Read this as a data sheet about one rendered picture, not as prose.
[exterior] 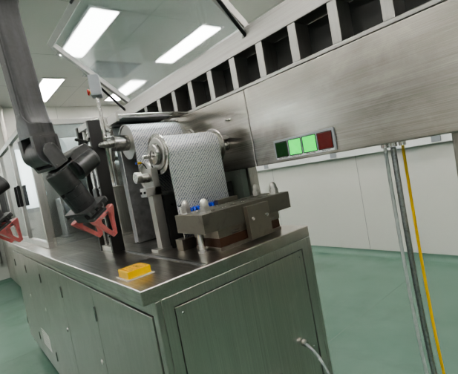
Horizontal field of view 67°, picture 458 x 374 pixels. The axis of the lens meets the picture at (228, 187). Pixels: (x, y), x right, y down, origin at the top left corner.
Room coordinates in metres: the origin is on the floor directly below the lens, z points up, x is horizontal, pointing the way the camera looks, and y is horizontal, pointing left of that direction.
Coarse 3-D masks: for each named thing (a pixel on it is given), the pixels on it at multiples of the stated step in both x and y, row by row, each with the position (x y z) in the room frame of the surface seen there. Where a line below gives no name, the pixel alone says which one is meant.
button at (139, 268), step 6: (138, 264) 0.99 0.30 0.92; (144, 264) 0.98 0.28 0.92; (120, 270) 0.97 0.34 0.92; (126, 270) 0.95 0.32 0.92; (132, 270) 0.94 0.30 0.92; (138, 270) 0.95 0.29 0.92; (144, 270) 0.96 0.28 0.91; (150, 270) 0.97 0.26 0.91; (120, 276) 0.97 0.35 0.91; (126, 276) 0.93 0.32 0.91; (132, 276) 0.93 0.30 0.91
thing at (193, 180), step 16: (192, 160) 1.26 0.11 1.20; (208, 160) 1.31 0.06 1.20; (176, 176) 1.21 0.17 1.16; (192, 176) 1.25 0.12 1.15; (208, 176) 1.30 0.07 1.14; (224, 176) 1.35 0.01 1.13; (176, 192) 1.20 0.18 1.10; (192, 192) 1.24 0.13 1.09; (208, 192) 1.29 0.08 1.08; (224, 192) 1.34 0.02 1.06
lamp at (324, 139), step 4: (324, 132) 1.07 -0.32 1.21; (328, 132) 1.06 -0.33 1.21; (320, 136) 1.09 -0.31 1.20; (324, 136) 1.08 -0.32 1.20; (328, 136) 1.07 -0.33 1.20; (320, 140) 1.09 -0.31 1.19; (324, 140) 1.08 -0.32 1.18; (328, 140) 1.07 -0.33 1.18; (320, 144) 1.09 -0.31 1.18; (324, 144) 1.08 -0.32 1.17; (328, 144) 1.07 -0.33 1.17; (332, 144) 1.06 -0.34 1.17; (320, 148) 1.09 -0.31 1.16
